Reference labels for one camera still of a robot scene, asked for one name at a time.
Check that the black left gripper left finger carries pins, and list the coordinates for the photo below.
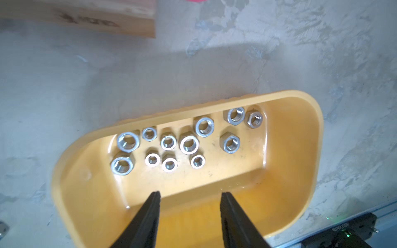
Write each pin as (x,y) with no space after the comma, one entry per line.
(142,230)

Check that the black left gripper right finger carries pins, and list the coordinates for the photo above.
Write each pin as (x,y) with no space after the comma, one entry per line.
(237,229)

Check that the yellow plastic storage box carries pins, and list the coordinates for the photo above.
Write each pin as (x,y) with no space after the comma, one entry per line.
(272,175)

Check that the wooden whiteboard stand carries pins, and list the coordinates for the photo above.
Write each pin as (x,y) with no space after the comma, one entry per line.
(112,16)

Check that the pink framed whiteboard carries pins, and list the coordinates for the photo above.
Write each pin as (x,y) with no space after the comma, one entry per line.
(196,1)

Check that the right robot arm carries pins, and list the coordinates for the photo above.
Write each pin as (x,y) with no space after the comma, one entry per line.
(351,234)

